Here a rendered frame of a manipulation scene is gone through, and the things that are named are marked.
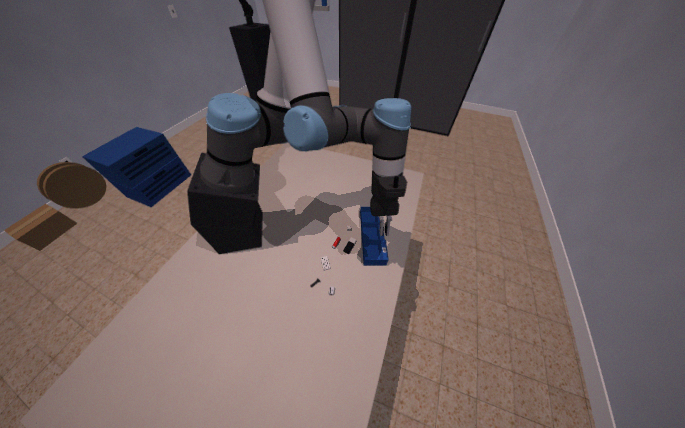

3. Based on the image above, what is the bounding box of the blue rack of bins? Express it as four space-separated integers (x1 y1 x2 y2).
360 207 388 266

